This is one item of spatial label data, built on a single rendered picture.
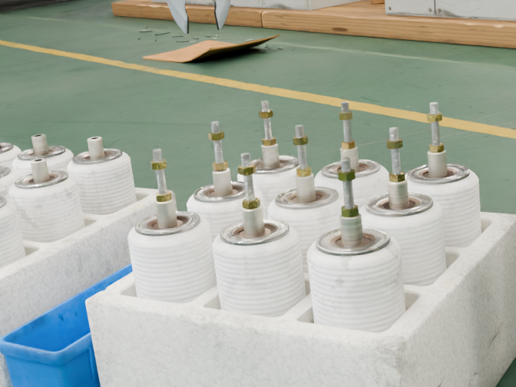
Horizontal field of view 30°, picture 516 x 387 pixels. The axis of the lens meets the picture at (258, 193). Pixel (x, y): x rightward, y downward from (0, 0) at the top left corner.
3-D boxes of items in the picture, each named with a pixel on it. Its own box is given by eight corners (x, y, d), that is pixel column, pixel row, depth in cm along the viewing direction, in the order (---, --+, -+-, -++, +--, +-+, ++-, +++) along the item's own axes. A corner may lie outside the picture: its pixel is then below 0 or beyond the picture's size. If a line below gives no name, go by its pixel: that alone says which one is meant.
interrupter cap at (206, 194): (265, 194, 118) (264, 189, 118) (209, 209, 115) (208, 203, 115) (237, 182, 125) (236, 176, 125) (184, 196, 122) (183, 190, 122)
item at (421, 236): (398, 379, 107) (387, 226, 101) (353, 348, 115) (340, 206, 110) (468, 354, 111) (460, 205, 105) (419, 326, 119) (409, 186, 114)
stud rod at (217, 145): (226, 179, 120) (219, 120, 118) (226, 181, 119) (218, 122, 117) (218, 180, 120) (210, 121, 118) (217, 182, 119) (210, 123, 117)
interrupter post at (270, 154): (272, 171, 128) (269, 147, 127) (259, 169, 130) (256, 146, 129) (284, 167, 129) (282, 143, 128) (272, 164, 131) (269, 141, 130)
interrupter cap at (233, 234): (282, 247, 100) (281, 240, 100) (212, 249, 102) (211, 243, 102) (296, 223, 107) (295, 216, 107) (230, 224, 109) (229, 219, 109)
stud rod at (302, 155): (301, 186, 114) (295, 124, 112) (309, 186, 114) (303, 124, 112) (301, 189, 113) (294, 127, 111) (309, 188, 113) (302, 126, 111)
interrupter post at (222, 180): (236, 195, 120) (233, 170, 119) (219, 200, 119) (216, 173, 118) (228, 190, 122) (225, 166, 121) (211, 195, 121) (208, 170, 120)
